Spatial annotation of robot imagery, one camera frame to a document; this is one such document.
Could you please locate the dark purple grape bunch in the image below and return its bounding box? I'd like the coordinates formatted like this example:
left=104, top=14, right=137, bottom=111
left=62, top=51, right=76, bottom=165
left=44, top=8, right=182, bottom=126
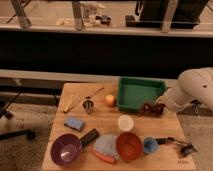
left=139, top=103, right=165, bottom=116

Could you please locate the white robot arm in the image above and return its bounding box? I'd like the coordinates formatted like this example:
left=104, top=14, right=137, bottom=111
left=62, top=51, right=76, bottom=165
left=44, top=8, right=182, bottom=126
left=157, top=67, right=213, bottom=112

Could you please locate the orange plastic bowl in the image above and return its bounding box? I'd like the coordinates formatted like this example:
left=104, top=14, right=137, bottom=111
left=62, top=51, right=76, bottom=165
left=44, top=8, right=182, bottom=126
left=116, top=132, right=143, bottom=162

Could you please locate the purple plastic bowl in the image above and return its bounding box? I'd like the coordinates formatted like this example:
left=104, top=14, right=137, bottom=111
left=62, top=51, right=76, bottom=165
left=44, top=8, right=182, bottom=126
left=50, top=134, right=82, bottom=166

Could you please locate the wooden spoon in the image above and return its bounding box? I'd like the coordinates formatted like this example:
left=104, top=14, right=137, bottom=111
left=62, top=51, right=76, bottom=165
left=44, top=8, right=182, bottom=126
left=85, top=87, right=104, bottom=99

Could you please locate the orange peach fruit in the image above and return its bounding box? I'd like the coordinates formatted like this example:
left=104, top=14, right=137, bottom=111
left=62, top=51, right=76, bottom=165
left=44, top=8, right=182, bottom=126
left=106, top=95, right=116, bottom=107

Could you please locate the green plastic tray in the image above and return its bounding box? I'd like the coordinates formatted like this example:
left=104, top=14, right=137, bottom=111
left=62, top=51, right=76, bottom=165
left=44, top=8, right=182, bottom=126
left=117, top=77, right=166, bottom=113

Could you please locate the wooden stick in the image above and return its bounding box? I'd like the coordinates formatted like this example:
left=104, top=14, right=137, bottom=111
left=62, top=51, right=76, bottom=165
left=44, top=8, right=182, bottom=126
left=63, top=97, right=81, bottom=113

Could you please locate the white plastic cup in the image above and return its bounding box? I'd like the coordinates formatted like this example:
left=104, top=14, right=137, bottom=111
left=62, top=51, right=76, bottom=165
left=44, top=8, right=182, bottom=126
left=117, top=115, right=134, bottom=132

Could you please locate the blue sponge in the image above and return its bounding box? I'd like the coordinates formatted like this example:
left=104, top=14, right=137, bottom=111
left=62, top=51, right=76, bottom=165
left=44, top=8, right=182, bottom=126
left=64, top=116, right=85, bottom=131

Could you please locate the black rectangular block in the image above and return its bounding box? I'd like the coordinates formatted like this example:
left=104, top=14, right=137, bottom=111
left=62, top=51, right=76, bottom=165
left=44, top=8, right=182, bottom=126
left=80, top=129, right=99, bottom=147

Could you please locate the light blue cloth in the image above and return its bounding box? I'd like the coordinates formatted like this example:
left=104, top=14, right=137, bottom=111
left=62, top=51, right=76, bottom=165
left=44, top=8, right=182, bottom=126
left=93, top=134, right=119, bottom=159

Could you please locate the orange carrot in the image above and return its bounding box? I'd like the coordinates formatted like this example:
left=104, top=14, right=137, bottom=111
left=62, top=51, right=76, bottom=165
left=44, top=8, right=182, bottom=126
left=93, top=150, right=117, bottom=164

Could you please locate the small blue cup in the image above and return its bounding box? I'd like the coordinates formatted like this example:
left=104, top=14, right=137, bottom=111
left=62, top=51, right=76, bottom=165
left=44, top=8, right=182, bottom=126
left=143, top=137, right=159, bottom=154

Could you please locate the black office chair base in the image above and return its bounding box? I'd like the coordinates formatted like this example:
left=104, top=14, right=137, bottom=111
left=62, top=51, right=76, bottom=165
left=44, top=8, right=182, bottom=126
left=0, top=92, right=37, bottom=142

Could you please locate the black handled tool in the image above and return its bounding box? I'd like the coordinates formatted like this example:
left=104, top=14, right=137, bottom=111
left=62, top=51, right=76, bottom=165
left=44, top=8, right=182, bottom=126
left=156, top=137, right=196, bottom=157

